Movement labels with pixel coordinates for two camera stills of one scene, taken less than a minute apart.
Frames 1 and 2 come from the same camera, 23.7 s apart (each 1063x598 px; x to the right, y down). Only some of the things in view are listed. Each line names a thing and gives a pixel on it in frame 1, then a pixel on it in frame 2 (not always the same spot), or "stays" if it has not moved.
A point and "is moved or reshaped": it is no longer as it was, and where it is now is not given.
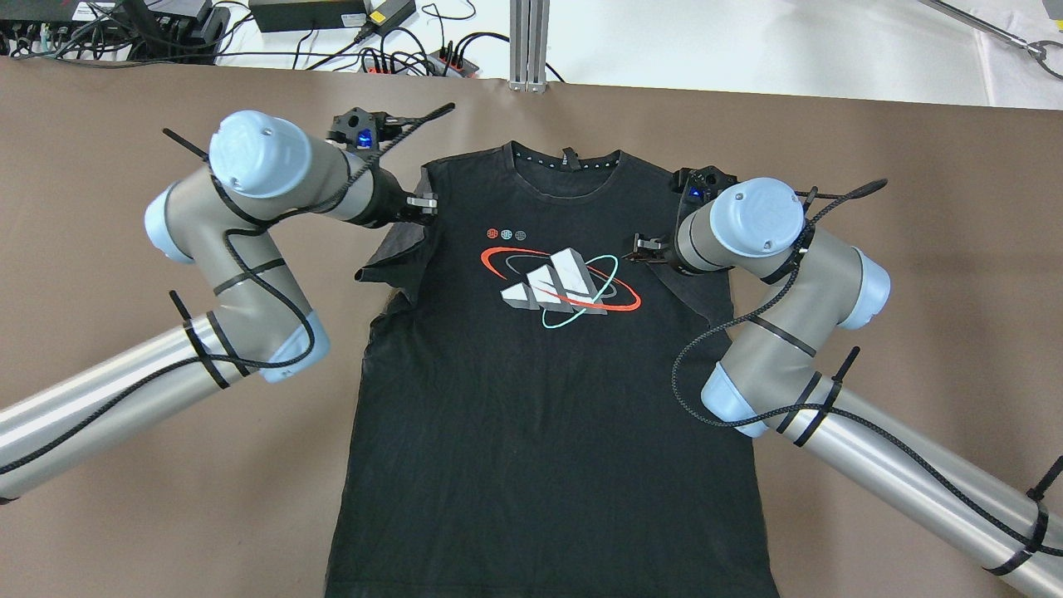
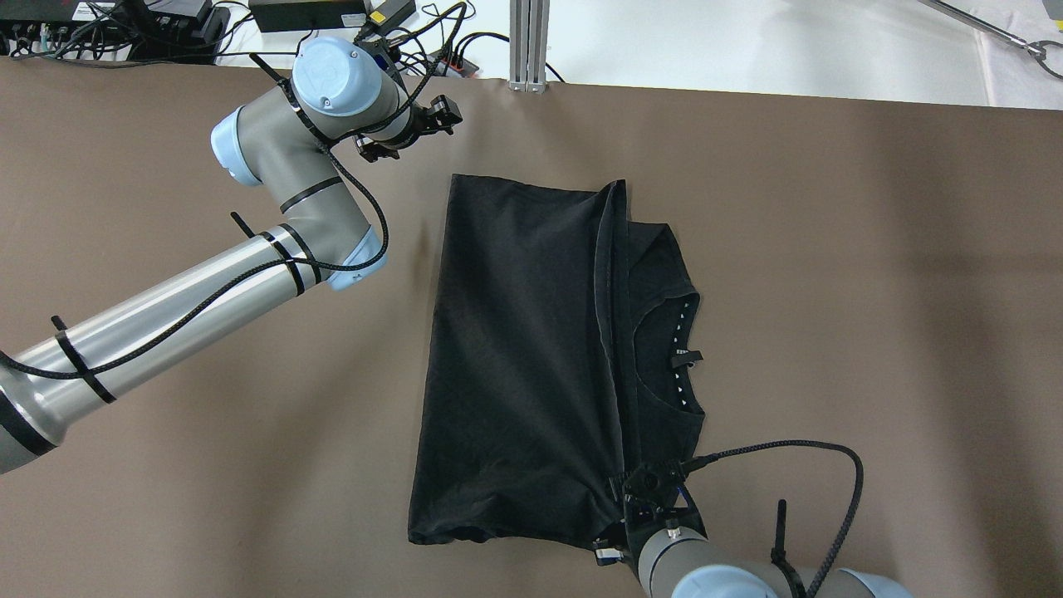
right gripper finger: (647, 250) to (606, 556)
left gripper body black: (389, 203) to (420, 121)
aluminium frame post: (529, 33) stays
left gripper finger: (427, 201) to (445, 113)
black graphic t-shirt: (528, 421) is moved or reshaped
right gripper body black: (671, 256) to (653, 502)
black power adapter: (271, 15) stays
